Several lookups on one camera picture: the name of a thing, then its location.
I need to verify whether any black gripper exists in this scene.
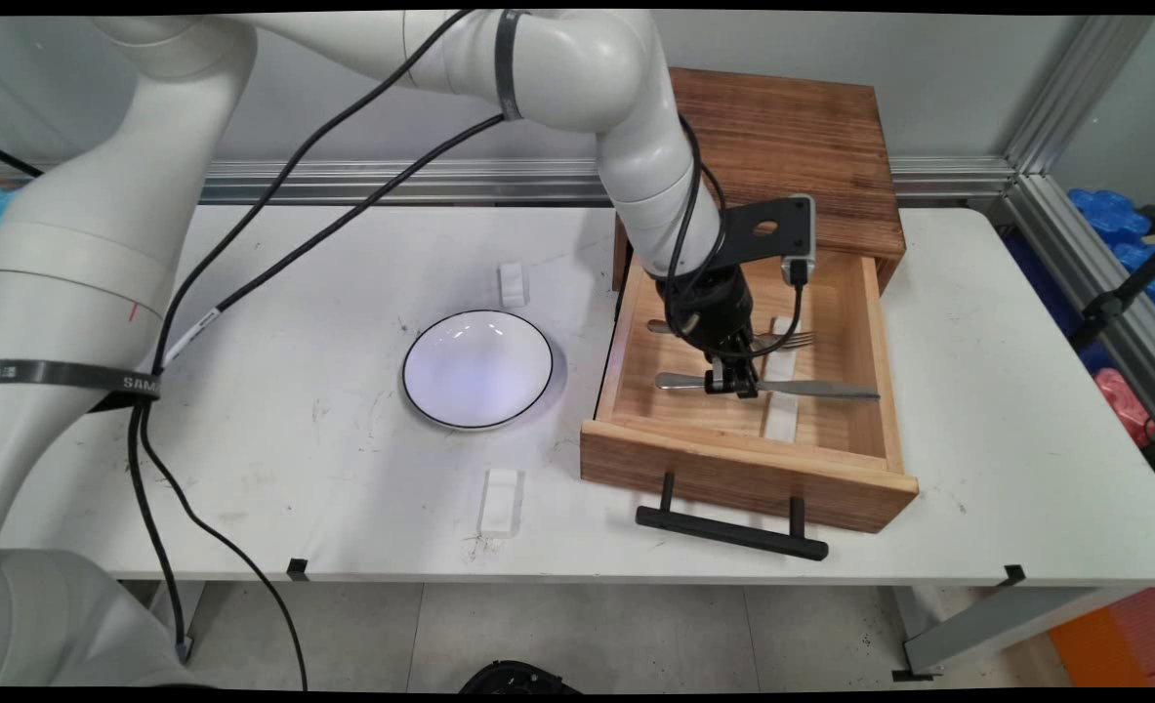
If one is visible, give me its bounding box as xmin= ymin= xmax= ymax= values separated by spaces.
xmin=669 ymin=265 xmax=761 ymax=400

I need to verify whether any silver table knife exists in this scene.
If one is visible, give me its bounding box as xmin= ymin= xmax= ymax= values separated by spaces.
xmin=655 ymin=372 xmax=882 ymax=401

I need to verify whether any silver fork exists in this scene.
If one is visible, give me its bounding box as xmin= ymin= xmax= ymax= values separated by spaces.
xmin=647 ymin=319 xmax=818 ymax=352

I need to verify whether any light wooden drawer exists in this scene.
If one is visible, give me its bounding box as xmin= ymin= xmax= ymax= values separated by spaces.
xmin=580 ymin=227 xmax=921 ymax=535

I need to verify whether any white plate with black rim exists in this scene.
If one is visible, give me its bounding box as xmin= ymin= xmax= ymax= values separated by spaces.
xmin=402 ymin=310 xmax=556 ymax=432

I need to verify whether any dark wooden cabinet shell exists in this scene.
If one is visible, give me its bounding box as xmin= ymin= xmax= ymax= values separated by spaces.
xmin=612 ymin=66 xmax=908 ymax=295

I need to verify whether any grey table leg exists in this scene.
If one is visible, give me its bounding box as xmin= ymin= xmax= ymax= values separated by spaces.
xmin=147 ymin=580 xmax=209 ymax=667
xmin=892 ymin=584 xmax=1154 ymax=682

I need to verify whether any black round floor object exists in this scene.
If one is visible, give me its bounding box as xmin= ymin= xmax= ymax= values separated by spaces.
xmin=460 ymin=660 xmax=584 ymax=695

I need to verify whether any black tripod stand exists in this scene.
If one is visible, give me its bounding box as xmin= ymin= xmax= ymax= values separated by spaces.
xmin=1068 ymin=234 xmax=1155 ymax=353

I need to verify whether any pink foam piece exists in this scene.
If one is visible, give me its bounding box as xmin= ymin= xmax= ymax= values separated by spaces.
xmin=1094 ymin=368 xmax=1155 ymax=449

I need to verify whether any orange box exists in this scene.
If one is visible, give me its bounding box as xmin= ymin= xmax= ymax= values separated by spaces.
xmin=1048 ymin=588 xmax=1155 ymax=688

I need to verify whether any black drawer handle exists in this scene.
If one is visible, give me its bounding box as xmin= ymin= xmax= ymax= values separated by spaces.
xmin=636 ymin=472 xmax=830 ymax=562

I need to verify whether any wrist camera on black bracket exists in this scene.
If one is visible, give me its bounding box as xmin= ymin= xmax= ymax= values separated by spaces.
xmin=718 ymin=194 xmax=818 ymax=287

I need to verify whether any short aluminium frame rail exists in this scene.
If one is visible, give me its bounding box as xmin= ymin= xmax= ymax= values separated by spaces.
xmin=999 ymin=174 xmax=1155 ymax=442

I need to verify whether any long aluminium frame rail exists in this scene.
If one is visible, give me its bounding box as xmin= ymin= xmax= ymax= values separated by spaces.
xmin=0 ymin=156 xmax=1017 ymax=209

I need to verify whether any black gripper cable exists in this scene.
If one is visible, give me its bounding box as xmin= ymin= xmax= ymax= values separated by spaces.
xmin=138 ymin=112 xmax=734 ymax=690

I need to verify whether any aluminium frame post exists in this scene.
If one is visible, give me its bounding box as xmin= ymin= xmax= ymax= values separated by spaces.
xmin=1002 ymin=15 xmax=1155 ymax=179

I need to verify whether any black camera cable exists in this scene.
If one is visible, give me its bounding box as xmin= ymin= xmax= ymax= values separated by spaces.
xmin=128 ymin=12 xmax=808 ymax=665

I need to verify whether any black printed velcro strap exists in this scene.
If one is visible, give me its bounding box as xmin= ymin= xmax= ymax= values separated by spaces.
xmin=0 ymin=358 xmax=164 ymax=403

